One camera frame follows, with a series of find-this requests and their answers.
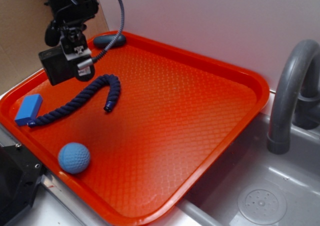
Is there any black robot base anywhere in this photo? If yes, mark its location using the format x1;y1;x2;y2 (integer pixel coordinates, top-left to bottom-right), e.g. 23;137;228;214
0;143;45;226

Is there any dark grey oval stone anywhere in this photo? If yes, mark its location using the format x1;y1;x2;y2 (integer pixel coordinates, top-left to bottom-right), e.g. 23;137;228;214
93;34;127;49

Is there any navy blue rope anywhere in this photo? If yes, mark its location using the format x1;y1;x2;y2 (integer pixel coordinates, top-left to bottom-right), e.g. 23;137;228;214
26;73;122;129

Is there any round sink drain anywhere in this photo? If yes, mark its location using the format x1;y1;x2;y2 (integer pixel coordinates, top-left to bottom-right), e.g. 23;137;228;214
237;187;287;226

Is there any red plastic tray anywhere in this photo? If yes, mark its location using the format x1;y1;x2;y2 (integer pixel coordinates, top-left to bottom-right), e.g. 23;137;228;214
0;33;269;226

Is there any grey toy sink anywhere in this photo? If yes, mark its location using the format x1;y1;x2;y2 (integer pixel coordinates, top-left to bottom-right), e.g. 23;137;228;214
178;114;320;226

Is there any blue rectangular block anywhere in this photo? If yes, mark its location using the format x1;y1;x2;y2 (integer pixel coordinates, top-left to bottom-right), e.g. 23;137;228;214
14;93;43;126

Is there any brown cardboard panel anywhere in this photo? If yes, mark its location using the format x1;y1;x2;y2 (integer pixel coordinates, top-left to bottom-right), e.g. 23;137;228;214
0;0;53;94

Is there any braided grey cable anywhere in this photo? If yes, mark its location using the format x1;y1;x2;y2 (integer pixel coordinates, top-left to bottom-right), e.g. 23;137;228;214
76;0;125;72

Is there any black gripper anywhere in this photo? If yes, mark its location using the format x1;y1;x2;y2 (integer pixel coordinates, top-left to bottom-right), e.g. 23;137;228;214
44;0;99;82

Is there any grey toy faucet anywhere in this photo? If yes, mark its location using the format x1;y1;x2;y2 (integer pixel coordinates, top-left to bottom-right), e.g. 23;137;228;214
267;39;320;155

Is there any light blue dimpled ball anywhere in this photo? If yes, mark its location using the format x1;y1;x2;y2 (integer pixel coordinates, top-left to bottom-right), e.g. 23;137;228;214
58;142;91;175

